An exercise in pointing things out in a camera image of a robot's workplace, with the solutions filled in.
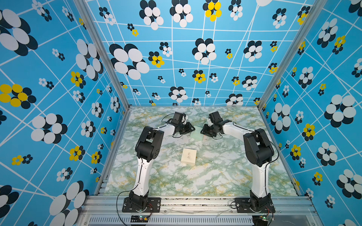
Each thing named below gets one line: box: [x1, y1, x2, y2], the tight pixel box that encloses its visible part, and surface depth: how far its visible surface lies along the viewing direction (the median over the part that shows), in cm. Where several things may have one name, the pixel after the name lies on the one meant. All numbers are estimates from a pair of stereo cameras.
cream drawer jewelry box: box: [180, 147, 198, 165], surface depth 90 cm
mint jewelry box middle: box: [190, 125, 205, 141], surface depth 101 cm
